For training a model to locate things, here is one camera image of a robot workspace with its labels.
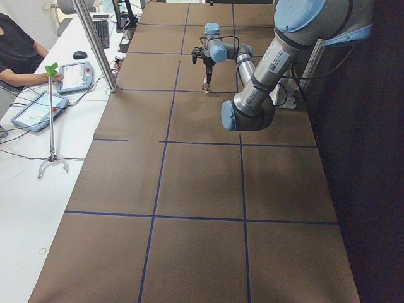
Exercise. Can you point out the silver aluminium frame post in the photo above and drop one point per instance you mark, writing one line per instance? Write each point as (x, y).
(95, 43)

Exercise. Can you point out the person in black shirt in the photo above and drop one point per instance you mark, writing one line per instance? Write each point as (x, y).
(20, 56)

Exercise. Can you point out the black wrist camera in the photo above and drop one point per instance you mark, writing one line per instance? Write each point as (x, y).
(197, 53)

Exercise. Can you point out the black keyboard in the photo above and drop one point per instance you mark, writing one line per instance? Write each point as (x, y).
(102, 29)

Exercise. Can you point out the white camera mast post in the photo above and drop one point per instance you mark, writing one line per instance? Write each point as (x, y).
(283, 94)

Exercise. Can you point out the black computer mouse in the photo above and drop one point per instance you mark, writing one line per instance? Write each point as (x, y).
(80, 55)

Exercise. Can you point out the blue teach pendant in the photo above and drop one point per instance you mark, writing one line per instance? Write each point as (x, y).
(77, 77)
(35, 115)

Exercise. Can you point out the green handled reacher grabber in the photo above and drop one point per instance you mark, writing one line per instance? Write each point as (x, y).
(52, 158)

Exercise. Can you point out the far blue teach pendant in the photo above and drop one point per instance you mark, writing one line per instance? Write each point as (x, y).
(77, 77)

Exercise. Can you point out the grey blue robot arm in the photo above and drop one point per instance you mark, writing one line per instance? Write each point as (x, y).
(298, 25)

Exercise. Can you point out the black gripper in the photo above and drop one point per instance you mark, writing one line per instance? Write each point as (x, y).
(208, 63)

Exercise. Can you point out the brass white PPR pipe fitting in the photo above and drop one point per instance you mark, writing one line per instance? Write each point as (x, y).
(206, 88)

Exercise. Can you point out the near blue teach pendant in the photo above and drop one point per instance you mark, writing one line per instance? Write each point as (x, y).
(35, 115)

